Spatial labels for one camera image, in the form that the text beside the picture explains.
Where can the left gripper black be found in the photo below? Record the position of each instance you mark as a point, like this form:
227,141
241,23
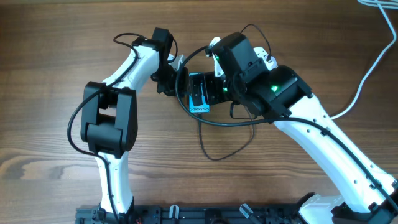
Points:
180,86

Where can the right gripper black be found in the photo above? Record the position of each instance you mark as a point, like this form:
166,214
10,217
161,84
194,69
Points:
211,83

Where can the Galaxy S25 smartphone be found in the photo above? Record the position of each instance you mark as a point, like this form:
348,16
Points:
198,98

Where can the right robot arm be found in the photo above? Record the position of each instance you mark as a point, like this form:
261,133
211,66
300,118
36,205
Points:
272,93

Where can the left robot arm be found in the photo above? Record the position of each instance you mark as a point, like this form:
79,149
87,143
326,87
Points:
109,121

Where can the white power strip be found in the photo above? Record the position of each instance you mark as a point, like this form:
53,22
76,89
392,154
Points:
270,63

